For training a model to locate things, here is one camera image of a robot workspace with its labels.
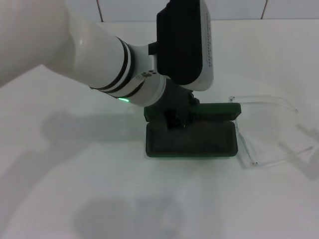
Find green glasses case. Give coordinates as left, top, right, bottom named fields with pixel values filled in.
left=144, top=102, right=242, bottom=158

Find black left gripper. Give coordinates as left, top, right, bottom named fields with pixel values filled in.
left=149, top=79, right=200, bottom=130

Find clear white glasses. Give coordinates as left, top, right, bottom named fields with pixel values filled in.
left=228, top=95, right=315, bottom=170

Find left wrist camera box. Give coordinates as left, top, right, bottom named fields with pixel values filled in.
left=148, top=0, right=215, bottom=92

